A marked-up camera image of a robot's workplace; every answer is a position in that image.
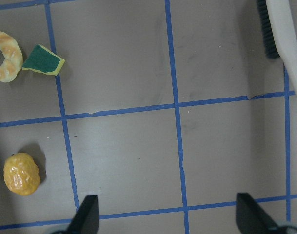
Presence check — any yellow toy lemon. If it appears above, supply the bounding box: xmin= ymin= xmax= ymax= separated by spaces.
xmin=3 ymin=153 xmax=40 ymax=196

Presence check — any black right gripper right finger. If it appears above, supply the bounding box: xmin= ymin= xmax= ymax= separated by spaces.
xmin=236 ymin=193 xmax=280 ymax=234

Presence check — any white hand brush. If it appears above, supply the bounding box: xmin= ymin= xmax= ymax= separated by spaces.
xmin=256 ymin=0 xmax=297 ymax=97

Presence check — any green yellow sponge piece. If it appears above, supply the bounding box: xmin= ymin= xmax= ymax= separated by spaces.
xmin=22 ymin=44 xmax=65 ymax=76

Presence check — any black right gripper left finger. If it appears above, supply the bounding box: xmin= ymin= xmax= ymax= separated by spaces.
xmin=65 ymin=195 xmax=99 ymax=234

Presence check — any croissant shaped toy bread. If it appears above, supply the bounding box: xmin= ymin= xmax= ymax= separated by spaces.
xmin=0 ymin=31 xmax=23 ymax=83

